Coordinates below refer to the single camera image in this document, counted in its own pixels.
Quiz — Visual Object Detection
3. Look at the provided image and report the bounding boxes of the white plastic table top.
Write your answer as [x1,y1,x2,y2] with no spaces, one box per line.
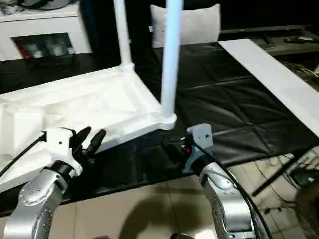
[0,63,178,193]

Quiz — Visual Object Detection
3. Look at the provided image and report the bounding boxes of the white plastic table leg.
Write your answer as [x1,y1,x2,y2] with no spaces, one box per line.
[113,0,136,73]
[159,0,185,123]

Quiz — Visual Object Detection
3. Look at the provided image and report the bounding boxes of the black work mat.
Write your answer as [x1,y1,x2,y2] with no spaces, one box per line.
[0,40,319,217]

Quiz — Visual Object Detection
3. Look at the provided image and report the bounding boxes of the black metal floor bar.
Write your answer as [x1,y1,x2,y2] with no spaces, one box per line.
[251,158,300,197]

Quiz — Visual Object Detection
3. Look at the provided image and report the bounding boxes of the black furniture with gold label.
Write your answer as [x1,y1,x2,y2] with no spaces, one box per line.
[79,0,319,68]

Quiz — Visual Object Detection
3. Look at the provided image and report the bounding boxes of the white flat board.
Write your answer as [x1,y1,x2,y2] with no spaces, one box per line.
[218,38,319,139]

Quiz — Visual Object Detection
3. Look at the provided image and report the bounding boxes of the white sideboard with glass doors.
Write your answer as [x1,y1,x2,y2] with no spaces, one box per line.
[0,4,93,62]

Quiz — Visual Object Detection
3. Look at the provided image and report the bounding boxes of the grey cushion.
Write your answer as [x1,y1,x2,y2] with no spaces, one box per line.
[149,3,222,50]

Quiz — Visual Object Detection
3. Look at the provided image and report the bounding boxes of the grey rounded bag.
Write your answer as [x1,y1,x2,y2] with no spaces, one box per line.
[21,0,81,11]

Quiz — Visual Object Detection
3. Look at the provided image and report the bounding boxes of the dark clutter pile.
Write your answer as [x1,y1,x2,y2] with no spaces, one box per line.
[0,4,23,17]

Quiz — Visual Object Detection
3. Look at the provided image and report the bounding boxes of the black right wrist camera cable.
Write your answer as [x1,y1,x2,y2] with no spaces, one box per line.
[188,135,273,239]

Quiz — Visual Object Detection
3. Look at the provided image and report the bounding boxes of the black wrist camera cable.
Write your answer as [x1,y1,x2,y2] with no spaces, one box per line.
[188,135,273,239]
[0,131,48,178]

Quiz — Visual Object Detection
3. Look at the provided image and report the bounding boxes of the black left wrist camera cable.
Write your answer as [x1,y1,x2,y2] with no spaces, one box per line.
[0,131,48,178]

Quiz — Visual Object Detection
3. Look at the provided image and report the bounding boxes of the thin black floor cable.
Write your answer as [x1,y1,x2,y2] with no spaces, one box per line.
[256,153,319,215]

